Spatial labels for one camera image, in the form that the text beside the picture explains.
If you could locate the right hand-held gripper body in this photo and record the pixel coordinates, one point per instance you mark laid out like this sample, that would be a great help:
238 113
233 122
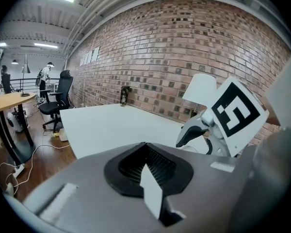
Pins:
240 110

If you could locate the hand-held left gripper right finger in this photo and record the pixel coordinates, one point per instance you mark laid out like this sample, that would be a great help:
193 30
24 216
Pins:
203 183

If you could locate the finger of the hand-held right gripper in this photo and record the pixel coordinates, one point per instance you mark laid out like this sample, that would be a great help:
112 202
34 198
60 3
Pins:
217 144
189 130

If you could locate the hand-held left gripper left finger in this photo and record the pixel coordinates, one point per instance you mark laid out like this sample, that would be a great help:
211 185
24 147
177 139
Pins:
87 193

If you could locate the white table lamp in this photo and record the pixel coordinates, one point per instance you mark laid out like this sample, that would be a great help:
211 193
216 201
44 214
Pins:
200 88

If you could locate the white box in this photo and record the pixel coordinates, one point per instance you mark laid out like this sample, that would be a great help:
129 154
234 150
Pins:
63 135

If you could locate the pile of snack packets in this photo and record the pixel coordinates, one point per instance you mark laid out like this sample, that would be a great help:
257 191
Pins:
56 135

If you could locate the white square table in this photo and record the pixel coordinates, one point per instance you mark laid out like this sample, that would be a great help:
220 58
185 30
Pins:
111 125

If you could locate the black patterned tumbler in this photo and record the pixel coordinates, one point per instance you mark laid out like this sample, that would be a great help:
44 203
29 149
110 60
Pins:
125 96

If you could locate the white power adapter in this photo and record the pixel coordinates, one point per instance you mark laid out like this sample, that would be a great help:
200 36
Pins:
8 189

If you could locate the white round appliance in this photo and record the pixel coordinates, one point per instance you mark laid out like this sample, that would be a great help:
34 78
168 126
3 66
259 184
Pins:
14 121

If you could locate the black office chair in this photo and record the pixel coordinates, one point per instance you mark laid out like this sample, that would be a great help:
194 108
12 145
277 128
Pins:
60 93

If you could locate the round wooden table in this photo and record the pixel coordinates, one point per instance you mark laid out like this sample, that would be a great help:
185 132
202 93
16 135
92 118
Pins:
7 101

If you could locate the black railing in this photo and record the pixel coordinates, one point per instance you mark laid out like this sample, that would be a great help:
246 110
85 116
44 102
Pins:
26 80

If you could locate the grey cone lamp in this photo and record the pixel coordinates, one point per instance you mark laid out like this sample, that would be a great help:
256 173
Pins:
25 69

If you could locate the grey pendant lamp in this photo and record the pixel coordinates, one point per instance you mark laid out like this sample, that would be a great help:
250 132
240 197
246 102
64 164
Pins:
14 62

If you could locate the white wall letters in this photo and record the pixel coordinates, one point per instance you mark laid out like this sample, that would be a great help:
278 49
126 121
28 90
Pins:
89 56

